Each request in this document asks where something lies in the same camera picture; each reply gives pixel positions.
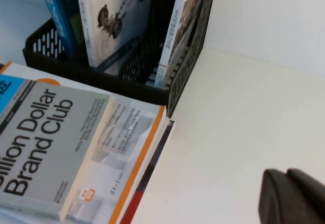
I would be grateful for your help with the dark cover book white lettering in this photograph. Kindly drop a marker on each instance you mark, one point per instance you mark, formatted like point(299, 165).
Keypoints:
point(155, 155)

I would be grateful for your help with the white book with orange border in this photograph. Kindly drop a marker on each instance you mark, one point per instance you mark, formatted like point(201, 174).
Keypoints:
point(122, 142)

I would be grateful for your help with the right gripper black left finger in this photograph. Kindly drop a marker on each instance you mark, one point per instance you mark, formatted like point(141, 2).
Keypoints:
point(279, 201)

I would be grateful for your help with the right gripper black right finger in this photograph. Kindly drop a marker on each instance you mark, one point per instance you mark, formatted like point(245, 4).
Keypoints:
point(312, 188)

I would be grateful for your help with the black plastic mesh book stand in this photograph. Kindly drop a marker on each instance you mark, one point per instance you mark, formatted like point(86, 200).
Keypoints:
point(101, 79)

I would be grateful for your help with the car suspension book white spine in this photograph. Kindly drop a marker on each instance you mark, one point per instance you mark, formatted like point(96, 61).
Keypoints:
point(106, 41)

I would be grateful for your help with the blue grey Brand Club book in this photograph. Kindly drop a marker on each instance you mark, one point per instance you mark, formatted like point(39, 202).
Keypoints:
point(50, 145)

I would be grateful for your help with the white driverless car book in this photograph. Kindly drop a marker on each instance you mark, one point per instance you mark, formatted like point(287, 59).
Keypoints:
point(172, 36)

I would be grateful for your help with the blue spine yellow cover book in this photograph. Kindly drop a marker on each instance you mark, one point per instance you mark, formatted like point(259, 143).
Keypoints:
point(57, 18)

